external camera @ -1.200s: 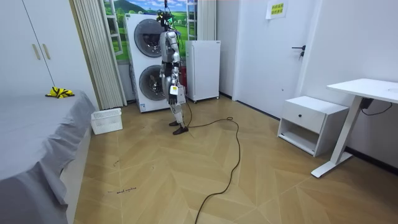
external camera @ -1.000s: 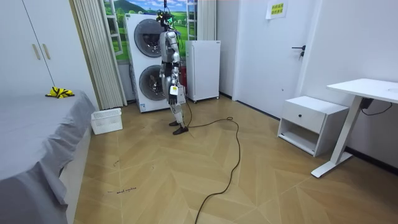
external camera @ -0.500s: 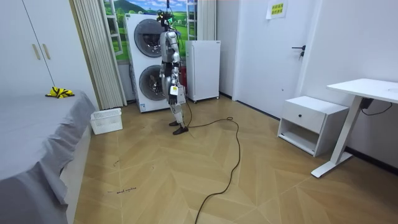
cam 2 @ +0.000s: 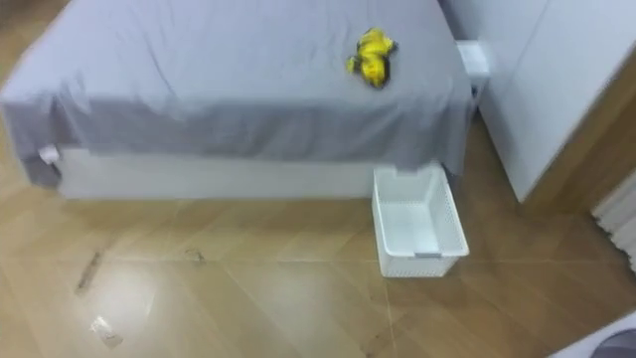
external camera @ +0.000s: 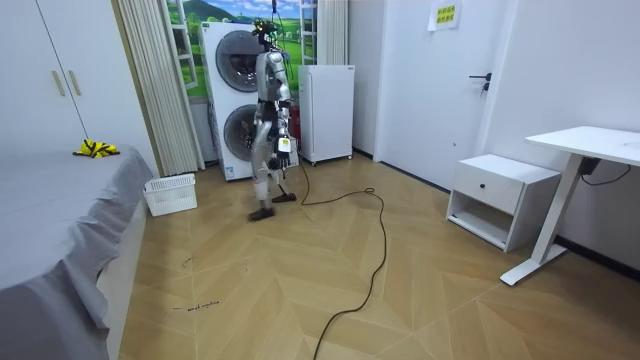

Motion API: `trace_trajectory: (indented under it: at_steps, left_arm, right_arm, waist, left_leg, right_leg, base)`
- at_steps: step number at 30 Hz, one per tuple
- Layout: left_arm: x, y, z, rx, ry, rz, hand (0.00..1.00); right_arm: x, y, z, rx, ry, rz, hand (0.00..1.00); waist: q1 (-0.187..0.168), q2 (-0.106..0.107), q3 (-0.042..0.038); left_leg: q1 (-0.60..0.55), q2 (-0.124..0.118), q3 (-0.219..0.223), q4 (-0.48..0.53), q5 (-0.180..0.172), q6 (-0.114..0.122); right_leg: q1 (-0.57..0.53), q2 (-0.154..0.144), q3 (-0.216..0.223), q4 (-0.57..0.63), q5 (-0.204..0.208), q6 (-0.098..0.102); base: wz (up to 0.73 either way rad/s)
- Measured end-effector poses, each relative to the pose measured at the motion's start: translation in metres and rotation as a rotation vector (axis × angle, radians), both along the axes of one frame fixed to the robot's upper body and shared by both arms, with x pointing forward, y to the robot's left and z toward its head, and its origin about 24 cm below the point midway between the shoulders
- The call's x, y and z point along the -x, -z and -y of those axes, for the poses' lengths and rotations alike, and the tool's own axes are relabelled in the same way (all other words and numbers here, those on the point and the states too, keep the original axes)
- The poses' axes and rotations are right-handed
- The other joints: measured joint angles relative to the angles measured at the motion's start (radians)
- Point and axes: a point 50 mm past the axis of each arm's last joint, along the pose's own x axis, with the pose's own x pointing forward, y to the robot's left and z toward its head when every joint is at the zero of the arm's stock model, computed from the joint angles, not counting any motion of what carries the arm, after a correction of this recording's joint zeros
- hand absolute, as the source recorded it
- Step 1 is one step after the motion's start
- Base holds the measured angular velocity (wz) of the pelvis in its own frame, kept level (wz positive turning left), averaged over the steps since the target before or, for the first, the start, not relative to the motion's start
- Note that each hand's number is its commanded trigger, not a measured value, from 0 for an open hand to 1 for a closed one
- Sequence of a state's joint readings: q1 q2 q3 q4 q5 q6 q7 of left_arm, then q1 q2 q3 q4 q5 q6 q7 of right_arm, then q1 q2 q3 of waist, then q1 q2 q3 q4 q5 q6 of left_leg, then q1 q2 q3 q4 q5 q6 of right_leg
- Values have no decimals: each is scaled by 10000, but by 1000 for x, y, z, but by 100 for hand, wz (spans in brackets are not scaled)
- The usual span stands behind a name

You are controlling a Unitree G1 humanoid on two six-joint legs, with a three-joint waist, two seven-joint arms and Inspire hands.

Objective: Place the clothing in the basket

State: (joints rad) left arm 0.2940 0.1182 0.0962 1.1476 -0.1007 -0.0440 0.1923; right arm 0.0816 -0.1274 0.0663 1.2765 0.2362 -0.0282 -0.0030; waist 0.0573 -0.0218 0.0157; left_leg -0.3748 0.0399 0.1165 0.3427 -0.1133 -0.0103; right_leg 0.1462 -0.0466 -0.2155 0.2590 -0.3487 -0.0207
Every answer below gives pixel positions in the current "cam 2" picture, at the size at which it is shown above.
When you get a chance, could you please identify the white plastic basket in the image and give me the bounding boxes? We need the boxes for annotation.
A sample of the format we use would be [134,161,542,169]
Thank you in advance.
[371,163,470,278]

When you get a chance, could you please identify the yellow and black garment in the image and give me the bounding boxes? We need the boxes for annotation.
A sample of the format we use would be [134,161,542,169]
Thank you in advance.
[346,27,398,90]

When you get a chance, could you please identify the grey bed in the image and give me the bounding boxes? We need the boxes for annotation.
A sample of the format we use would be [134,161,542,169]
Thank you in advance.
[0,0,475,201]

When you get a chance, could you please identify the small white bedside table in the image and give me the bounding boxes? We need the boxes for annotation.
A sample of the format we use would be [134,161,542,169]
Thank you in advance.
[455,39,492,100]

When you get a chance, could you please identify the white cabinet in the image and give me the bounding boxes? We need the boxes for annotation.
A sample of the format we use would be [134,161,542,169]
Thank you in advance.
[438,0,636,204]

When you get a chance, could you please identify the clear tape piece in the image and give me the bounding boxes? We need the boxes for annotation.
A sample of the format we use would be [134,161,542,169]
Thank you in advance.
[88,315,124,349]

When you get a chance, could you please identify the white curtain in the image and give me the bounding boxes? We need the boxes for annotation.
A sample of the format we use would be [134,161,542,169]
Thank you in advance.
[590,171,636,273]

